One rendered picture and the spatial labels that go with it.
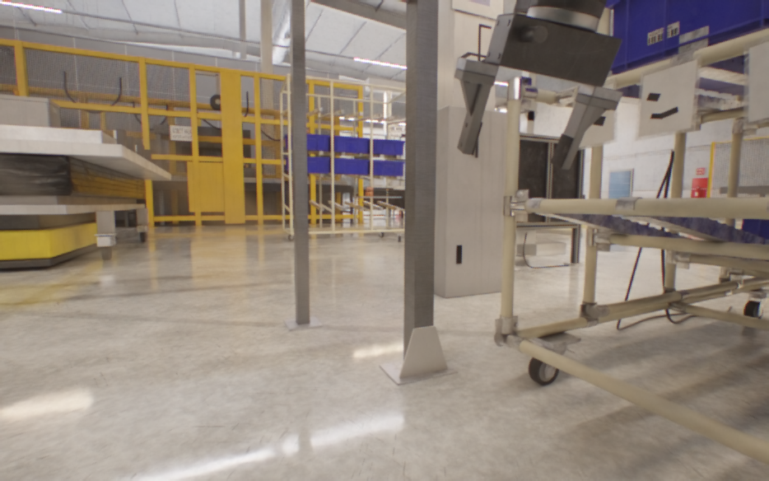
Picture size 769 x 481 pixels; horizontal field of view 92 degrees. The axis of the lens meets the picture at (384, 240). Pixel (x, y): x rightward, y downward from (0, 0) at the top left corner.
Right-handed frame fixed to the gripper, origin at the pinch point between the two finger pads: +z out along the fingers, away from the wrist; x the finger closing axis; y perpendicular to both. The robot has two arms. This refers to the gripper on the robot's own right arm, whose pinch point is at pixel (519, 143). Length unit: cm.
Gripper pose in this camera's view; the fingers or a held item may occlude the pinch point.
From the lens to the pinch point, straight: 51.6
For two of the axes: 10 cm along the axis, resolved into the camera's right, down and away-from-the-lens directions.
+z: -1.8, 8.7, 4.6
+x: 9.8, 1.0, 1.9
